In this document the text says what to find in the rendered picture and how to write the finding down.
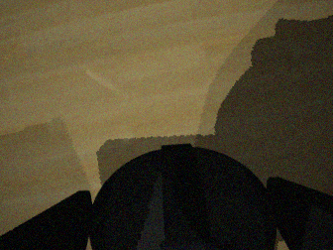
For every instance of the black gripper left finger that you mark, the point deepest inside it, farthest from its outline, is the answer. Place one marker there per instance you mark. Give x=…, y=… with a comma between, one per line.
x=61, y=227

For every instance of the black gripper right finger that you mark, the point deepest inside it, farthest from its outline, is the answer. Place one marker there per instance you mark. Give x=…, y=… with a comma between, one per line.
x=304, y=215

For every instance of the dark grey controller unit with rocker switches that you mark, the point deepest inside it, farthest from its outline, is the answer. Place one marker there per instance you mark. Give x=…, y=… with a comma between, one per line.
x=183, y=198

